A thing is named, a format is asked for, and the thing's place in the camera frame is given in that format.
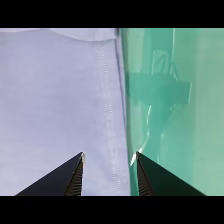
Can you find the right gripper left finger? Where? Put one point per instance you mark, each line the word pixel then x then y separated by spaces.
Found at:
pixel 65 181

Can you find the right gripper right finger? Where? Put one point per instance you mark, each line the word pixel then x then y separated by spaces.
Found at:
pixel 156 181

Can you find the purple shirt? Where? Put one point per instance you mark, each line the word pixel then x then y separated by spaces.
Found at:
pixel 56 100

